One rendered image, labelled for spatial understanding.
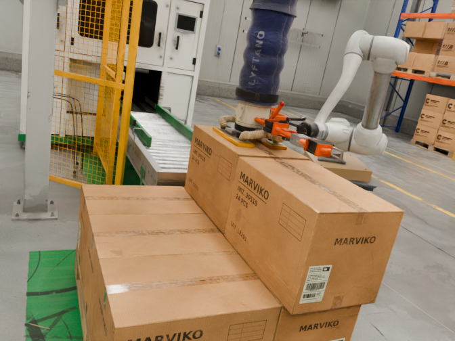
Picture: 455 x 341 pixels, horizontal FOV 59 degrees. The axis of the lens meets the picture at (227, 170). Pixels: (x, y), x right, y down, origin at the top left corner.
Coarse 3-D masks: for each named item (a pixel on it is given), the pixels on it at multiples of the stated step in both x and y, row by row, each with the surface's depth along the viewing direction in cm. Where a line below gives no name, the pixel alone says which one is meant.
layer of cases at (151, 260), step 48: (96, 192) 216; (144, 192) 228; (96, 240) 168; (144, 240) 175; (192, 240) 183; (96, 288) 158; (144, 288) 142; (192, 288) 147; (240, 288) 153; (96, 336) 153; (144, 336) 127; (192, 336) 135; (240, 336) 144; (288, 336) 154; (336, 336) 166
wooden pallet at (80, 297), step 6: (78, 264) 221; (78, 270) 225; (78, 276) 226; (78, 282) 224; (78, 288) 219; (78, 294) 215; (84, 300) 192; (84, 306) 189; (84, 312) 188; (84, 318) 187; (84, 324) 186; (84, 330) 186; (84, 336) 185
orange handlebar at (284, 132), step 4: (272, 112) 243; (276, 116) 223; (280, 116) 224; (284, 116) 226; (288, 116) 229; (256, 120) 204; (260, 120) 200; (264, 120) 198; (264, 124) 196; (276, 128) 186; (280, 128) 183; (284, 128) 188; (280, 132) 182; (284, 132) 180; (288, 132) 178; (292, 132) 182; (296, 132) 181; (284, 136) 179; (288, 136) 176; (300, 140) 169; (304, 140) 167; (304, 144) 166; (324, 148) 157; (328, 148) 158; (320, 152) 157; (324, 152) 156; (328, 152) 157
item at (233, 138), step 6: (228, 126) 218; (216, 132) 220; (222, 132) 215; (228, 132) 215; (228, 138) 205; (234, 138) 203; (234, 144) 199; (240, 144) 197; (246, 144) 198; (252, 144) 199
